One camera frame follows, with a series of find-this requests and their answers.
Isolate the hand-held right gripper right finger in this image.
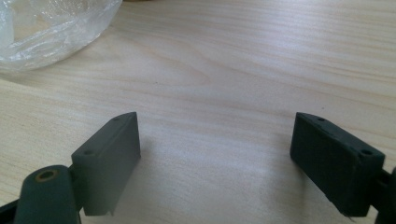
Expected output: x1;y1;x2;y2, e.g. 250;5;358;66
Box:
290;112;387;218

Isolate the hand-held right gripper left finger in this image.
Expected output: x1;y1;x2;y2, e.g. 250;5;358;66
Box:
70;111;142;217

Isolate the clear plastic bag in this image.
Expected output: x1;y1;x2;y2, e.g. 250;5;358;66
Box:
0;0;123;74

